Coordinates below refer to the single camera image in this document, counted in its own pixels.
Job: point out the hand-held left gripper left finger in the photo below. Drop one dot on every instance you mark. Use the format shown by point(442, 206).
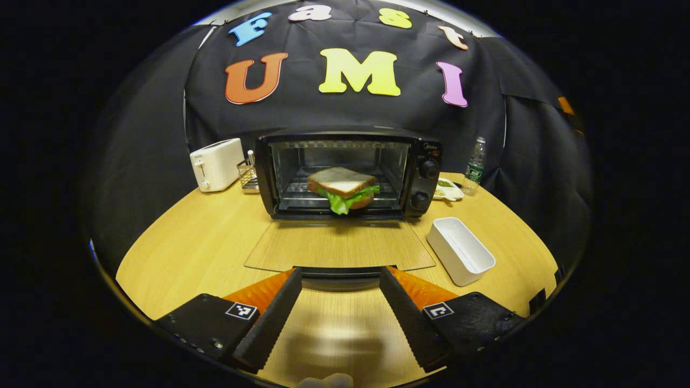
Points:
point(275, 318)

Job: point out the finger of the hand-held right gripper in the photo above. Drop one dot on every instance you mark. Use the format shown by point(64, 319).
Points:
point(566, 105)

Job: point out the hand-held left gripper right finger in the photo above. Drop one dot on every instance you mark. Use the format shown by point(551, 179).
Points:
point(407, 318)

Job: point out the black electric oven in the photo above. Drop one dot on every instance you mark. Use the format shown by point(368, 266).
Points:
point(426, 186)

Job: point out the lettuce sandwich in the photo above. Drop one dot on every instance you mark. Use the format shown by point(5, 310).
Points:
point(340, 182)

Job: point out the white rectangular container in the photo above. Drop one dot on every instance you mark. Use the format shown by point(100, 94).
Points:
point(458, 253)

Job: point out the clear plastic water bottle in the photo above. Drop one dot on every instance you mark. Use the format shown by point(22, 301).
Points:
point(474, 170)

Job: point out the white divided snack plate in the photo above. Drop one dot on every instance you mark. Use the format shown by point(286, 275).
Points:
point(446, 189)

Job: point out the white toaster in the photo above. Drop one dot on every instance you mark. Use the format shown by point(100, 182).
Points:
point(217, 164)

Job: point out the black table edge bracket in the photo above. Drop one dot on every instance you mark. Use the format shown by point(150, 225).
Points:
point(537, 302)
point(559, 273)

